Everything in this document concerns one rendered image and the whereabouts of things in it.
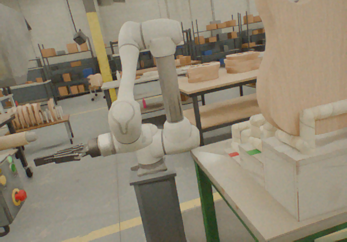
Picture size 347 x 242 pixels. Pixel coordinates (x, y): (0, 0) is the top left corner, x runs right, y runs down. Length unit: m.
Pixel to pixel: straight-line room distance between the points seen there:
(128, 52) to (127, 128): 0.50
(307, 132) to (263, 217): 0.26
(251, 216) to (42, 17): 11.66
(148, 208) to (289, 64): 1.19
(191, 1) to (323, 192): 12.00
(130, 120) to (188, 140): 0.65
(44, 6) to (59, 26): 0.90
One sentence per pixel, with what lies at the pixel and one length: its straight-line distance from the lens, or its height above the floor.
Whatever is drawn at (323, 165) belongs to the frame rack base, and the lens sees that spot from 0.70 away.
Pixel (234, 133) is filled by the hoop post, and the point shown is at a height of 1.02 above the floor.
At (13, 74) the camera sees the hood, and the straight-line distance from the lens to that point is 0.51.
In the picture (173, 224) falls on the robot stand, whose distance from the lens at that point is 1.64.
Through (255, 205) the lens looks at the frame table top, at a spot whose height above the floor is 0.93.
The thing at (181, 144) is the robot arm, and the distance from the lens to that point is 1.39.
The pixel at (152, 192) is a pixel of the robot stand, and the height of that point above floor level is 0.60.
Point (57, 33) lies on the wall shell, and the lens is 11.85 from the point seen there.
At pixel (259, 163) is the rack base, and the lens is 0.81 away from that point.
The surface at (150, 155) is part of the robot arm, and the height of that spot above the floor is 0.81.
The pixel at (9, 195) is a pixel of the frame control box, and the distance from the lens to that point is 1.05.
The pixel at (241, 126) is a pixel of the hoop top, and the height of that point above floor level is 1.04.
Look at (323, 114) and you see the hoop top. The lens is 0.66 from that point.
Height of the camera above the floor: 1.41
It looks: 16 degrees down
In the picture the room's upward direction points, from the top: 10 degrees counter-clockwise
